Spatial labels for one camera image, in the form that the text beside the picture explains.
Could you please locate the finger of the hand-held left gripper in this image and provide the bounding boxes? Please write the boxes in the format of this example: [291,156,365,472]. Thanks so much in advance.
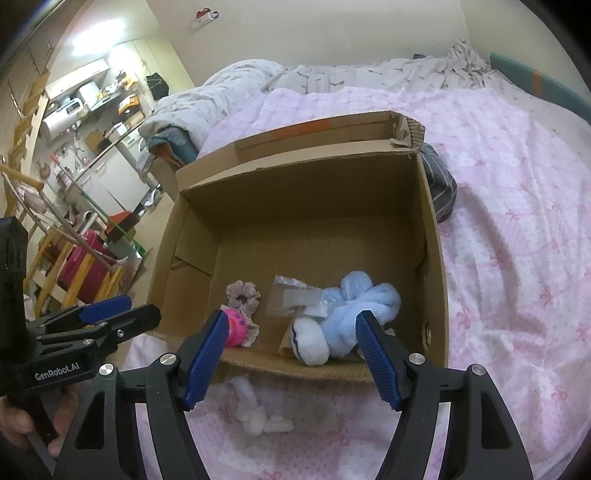
[28,295,133,335]
[39,304,162,354]

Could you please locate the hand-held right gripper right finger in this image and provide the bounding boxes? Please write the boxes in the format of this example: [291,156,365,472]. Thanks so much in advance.
[355,310,534,480]

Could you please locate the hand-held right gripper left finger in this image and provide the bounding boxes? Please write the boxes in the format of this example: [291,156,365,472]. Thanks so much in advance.
[53,310,230,480]

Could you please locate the pink rubber toy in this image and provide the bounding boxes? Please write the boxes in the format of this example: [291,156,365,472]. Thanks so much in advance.
[221,307,249,348]

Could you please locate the light blue fluffy scrunchie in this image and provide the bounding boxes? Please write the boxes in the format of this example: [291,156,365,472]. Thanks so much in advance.
[318,271,402,360]

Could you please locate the white fluffy dark-trimmed sock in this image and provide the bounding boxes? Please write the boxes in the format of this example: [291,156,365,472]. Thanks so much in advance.
[288,316,331,367]

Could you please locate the cream ruffled scrunchie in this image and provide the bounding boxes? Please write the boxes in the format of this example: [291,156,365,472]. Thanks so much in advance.
[225,279,262,349]

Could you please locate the cardboard box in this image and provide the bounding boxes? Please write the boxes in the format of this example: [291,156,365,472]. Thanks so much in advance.
[147,110,450,384]

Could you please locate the person's left hand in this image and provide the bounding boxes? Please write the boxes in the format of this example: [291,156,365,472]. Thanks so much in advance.
[0,390,77,450]

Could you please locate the yellow rack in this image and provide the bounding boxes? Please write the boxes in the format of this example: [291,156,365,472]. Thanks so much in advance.
[27,225,136,320]

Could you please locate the red storage bin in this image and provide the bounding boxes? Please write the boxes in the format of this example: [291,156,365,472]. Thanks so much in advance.
[58,231,117,306]

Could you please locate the white knotted cloth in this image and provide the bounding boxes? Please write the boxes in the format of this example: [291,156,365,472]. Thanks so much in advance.
[230,376,295,437]

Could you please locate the red and black box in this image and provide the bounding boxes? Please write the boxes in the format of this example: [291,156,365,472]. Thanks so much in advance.
[106,210,138,246]

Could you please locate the white base cabinet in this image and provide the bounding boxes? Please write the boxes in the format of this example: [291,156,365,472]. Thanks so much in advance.
[76,142,154,219]

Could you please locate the pile of clothes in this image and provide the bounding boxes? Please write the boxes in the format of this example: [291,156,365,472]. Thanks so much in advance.
[137,124,200,174]

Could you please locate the white water heater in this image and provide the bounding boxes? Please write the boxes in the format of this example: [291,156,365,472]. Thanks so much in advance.
[39,111,85,142]

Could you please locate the dark striped cloth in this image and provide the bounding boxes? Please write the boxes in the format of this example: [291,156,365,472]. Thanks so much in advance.
[419,142,459,225]

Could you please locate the wooden ladder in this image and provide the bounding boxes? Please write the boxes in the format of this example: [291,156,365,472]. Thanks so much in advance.
[0,69,52,197]

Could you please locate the white countertop oven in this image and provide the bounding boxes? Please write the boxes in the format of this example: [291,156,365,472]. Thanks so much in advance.
[46,95,84,117]

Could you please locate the white pot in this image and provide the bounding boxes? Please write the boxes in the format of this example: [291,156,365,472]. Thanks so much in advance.
[76,83,100,110]

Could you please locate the black hanging garment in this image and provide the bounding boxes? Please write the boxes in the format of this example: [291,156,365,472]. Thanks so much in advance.
[145,74,170,100]

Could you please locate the grey floral duvet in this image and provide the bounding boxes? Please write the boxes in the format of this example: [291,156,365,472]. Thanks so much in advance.
[141,41,496,158]

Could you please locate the teal bolster pillow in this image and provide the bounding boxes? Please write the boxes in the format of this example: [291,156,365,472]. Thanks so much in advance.
[489,52,591,124]

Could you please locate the green broom handle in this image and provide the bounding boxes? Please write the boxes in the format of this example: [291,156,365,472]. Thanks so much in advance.
[76,185,140,251]

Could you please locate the white wall cabinets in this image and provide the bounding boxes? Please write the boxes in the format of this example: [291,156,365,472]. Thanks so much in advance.
[46,58,112,100]

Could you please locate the red and white wall hook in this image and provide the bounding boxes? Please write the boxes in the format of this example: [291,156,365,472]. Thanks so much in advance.
[189,8,219,31]

